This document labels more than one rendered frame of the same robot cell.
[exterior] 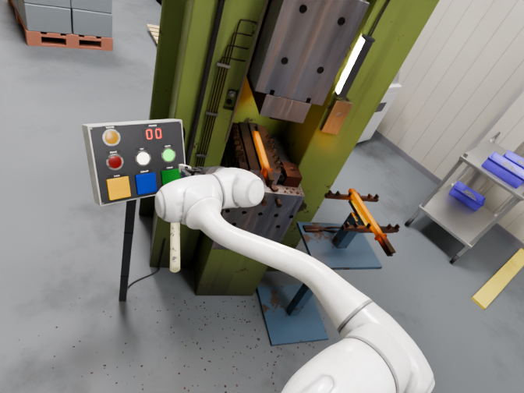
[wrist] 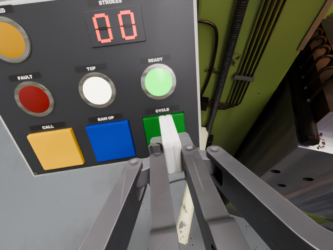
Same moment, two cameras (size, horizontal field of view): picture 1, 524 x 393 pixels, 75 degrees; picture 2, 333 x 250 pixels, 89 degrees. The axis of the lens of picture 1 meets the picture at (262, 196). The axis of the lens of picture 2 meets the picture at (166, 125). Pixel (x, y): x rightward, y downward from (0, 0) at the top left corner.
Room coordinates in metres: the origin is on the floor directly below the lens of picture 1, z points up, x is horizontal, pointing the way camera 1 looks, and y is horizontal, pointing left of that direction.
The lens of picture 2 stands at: (0.89, 0.23, 1.28)
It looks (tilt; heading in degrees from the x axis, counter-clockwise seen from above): 55 degrees down; 47
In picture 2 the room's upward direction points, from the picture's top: 5 degrees counter-clockwise
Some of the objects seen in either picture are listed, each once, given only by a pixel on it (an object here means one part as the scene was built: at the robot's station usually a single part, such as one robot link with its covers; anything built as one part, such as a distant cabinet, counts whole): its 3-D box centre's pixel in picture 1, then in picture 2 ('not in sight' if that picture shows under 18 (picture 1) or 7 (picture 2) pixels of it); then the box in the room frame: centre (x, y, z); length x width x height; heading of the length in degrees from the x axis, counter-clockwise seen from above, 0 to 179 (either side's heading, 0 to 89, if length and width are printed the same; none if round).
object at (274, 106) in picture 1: (274, 86); not in sight; (1.51, 0.14, 1.32); 0.42 x 0.20 x 0.10; 25
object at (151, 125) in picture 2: (170, 178); (165, 132); (1.00, 0.36, 1.01); 0.07 x 0.05 x 0.07; 140
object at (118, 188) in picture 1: (118, 188); (58, 148); (0.85, 0.49, 1.01); 0.07 x 0.05 x 0.07; 140
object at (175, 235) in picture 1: (175, 231); (194, 176); (1.09, 0.32, 0.62); 0.44 x 0.05 x 0.05; 25
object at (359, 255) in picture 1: (338, 245); not in sight; (1.37, -0.48, 0.71); 0.40 x 0.30 x 0.02; 119
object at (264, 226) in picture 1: (248, 187); (309, 123); (1.55, 0.09, 0.69); 0.56 x 0.38 x 0.45; 25
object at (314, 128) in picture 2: (231, 158); (299, 83); (1.40, 0.22, 0.93); 0.40 x 0.03 x 0.03; 25
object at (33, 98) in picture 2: (115, 161); (34, 99); (0.88, 0.52, 1.09); 0.05 x 0.03 x 0.04; 115
